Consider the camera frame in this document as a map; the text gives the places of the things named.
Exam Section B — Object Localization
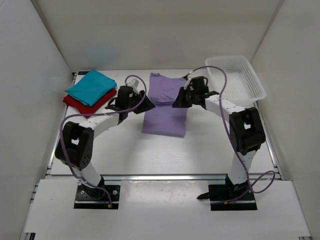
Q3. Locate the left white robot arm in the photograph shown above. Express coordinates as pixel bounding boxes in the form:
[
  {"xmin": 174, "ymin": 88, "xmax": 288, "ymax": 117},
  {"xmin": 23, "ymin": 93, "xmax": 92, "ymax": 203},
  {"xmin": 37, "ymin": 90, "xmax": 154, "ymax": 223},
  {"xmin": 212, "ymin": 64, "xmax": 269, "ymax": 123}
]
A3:
[{"xmin": 55, "ymin": 85, "xmax": 155, "ymax": 200}]

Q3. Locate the white plastic basket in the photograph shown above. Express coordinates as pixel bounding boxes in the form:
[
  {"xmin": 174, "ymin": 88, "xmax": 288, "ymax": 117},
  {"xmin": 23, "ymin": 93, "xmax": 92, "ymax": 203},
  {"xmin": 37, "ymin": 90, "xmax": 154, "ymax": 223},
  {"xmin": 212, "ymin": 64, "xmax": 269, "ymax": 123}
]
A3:
[{"xmin": 205, "ymin": 55, "xmax": 267, "ymax": 107}]

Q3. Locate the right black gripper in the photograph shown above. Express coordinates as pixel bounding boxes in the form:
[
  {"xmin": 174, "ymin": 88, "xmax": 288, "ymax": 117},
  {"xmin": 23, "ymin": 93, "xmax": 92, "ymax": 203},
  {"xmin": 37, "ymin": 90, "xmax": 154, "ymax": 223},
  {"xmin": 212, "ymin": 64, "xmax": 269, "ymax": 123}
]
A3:
[{"xmin": 173, "ymin": 88, "xmax": 199, "ymax": 110}]

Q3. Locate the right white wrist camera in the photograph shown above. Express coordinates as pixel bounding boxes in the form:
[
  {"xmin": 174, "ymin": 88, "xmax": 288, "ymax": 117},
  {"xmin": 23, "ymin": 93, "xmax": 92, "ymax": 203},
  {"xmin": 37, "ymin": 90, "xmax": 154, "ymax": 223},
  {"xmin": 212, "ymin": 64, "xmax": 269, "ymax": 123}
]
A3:
[{"xmin": 183, "ymin": 71, "xmax": 193, "ymax": 90}]

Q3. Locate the purple t shirt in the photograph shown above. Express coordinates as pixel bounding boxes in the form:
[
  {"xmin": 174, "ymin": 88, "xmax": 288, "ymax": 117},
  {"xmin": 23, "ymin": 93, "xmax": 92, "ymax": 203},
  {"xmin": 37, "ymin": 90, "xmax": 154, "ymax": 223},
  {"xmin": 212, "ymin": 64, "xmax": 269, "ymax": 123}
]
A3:
[{"xmin": 141, "ymin": 73, "xmax": 188, "ymax": 138}]

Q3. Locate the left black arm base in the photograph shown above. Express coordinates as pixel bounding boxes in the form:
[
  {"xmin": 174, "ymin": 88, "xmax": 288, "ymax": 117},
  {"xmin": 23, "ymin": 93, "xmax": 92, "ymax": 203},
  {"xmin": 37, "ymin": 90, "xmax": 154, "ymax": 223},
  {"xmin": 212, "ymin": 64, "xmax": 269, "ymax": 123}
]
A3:
[{"xmin": 73, "ymin": 181, "xmax": 121, "ymax": 210}]

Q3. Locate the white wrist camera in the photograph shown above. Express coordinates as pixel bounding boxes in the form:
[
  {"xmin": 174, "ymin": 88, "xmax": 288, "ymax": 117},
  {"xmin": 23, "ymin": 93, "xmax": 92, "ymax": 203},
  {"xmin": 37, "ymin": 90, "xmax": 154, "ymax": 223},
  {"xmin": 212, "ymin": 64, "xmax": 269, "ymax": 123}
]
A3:
[
  {"xmin": 125, "ymin": 78, "xmax": 139, "ymax": 94},
  {"xmin": 183, "ymin": 71, "xmax": 193, "ymax": 90}
]

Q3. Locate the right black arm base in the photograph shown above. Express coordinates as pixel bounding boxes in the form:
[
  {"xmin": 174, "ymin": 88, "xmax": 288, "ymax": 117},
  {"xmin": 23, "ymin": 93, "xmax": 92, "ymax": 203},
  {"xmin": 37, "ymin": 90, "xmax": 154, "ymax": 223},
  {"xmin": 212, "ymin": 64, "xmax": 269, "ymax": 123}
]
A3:
[{"xmin": 196, "ymin": 179, "xmax": 258, "ymax": 211}]

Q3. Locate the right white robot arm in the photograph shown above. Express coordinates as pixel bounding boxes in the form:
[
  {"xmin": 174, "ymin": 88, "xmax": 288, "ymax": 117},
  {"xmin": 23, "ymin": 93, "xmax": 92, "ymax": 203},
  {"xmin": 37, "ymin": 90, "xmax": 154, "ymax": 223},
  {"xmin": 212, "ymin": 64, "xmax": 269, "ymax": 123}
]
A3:
[{"xmin": 172, "ymin": 76, "xmax": 266, "ymax": 200}]

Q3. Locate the black table label sticker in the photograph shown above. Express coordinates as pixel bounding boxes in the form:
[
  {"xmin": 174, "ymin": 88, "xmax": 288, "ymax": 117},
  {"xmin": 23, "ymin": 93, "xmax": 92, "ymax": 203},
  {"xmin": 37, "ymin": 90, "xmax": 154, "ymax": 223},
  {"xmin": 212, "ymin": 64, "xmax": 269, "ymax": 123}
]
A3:
[{"xmin": 77, "ymin": 71, "xmax": 89, "ymax": 76}]

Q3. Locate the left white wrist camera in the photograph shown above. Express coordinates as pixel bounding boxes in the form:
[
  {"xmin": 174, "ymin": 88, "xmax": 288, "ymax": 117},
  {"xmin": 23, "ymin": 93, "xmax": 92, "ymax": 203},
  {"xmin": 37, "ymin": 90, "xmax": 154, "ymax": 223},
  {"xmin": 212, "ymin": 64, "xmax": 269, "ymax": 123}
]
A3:
[{"xmin": 125, "ymin": 78, "xmax": 139, "ymax": 94}]

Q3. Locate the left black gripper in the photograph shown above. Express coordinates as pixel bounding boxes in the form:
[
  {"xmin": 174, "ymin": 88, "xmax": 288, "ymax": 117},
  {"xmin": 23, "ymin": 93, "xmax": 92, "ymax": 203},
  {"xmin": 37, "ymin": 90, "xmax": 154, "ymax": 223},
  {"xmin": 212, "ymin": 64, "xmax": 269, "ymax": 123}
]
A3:
[{"xmin": 125, "ymin": 90, "xmax": 155, "ymax": 115}]

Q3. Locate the blue t shirt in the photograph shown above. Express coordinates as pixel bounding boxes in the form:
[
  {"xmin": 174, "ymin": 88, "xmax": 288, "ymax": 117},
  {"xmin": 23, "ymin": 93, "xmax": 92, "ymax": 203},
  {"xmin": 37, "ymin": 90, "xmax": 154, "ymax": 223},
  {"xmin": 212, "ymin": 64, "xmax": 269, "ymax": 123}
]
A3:
[{"xmin": 65, "ymin": 69, "xmax": 117, "ymax": 107}]

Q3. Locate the red t shirt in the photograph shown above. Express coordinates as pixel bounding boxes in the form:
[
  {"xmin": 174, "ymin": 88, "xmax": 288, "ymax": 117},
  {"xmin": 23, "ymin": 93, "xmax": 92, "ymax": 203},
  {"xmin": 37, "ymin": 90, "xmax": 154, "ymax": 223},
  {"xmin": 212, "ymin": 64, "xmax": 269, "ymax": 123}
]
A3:
[{"xmin": 63, "ymin": 88, "xmax": 117, "ymax": 114}]

